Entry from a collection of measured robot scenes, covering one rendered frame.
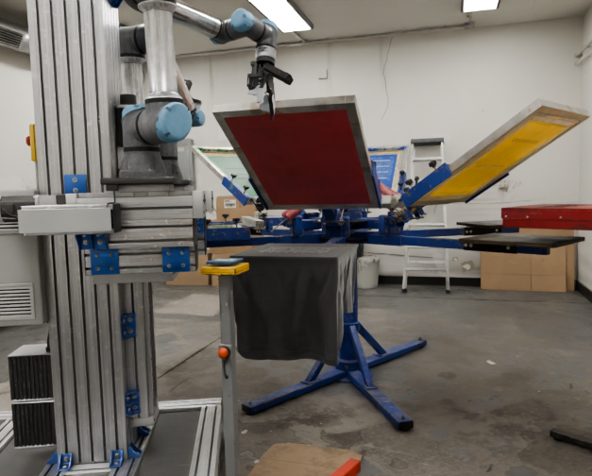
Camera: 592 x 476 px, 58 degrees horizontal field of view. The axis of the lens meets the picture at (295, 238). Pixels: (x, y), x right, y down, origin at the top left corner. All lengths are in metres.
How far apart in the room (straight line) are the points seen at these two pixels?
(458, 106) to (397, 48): 1.00
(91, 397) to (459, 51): 5.67
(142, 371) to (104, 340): 0.19
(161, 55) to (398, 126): 5.16
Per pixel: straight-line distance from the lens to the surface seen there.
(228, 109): 2.21
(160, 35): 1.74
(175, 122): 1.67
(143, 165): 1.77
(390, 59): 6.81
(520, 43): 6.82
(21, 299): 2.07
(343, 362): 3.48
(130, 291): 2.06
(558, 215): 2.48
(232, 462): 2.08
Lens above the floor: 1.21
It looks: 5 degrees down
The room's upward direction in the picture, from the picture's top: 1 degrees counter-clockwise
